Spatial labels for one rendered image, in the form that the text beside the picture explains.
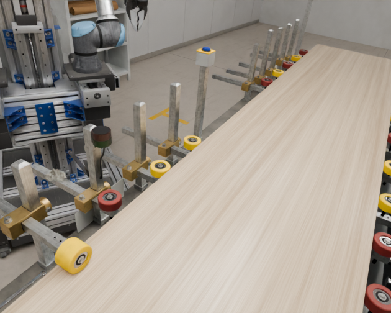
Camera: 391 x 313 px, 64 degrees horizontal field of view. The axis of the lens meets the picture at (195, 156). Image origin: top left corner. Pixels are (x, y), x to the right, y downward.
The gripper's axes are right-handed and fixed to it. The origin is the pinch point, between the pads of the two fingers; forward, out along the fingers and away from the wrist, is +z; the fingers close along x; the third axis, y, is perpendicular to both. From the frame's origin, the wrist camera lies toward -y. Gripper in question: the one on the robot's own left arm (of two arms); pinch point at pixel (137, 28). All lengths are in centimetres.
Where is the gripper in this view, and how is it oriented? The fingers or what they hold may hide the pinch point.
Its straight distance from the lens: 150.1
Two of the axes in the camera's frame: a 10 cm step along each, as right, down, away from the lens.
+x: -8.9, 1.9, -4.2
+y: -4.5, -5.4, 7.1
